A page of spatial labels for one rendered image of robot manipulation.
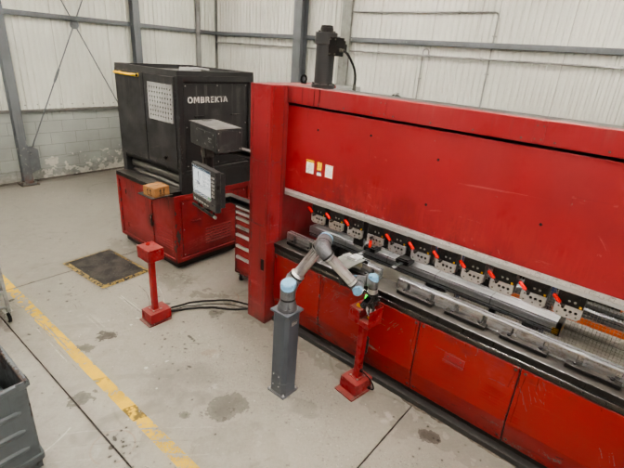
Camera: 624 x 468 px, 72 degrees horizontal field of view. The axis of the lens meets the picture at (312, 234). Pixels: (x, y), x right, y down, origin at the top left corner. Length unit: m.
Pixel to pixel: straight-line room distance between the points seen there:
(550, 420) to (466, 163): 1.72
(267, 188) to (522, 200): 2.07
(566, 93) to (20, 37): 8.67
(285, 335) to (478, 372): 1.39
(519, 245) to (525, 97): 4.60
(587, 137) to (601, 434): 1.74
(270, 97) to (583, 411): 3.09
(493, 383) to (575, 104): 4.79
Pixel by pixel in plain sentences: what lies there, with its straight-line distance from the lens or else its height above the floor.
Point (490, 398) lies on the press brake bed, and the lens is 3.44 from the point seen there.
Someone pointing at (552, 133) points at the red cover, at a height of 2.23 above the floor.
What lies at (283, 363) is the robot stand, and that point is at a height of 0.34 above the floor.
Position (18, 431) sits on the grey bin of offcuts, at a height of 0.39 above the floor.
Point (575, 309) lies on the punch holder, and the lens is 3.07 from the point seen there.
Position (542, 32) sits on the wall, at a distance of 7.39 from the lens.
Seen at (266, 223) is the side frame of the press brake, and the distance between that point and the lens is 3.99.
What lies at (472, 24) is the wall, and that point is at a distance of 7.72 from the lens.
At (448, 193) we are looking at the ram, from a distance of 3.10.
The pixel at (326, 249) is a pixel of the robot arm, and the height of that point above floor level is 1.31.
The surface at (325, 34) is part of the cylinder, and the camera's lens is 3.71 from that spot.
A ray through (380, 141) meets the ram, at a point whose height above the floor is 1.99.
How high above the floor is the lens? 2.55
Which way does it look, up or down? 23 degrees down
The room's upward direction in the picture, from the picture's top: 4 degrees clockwise
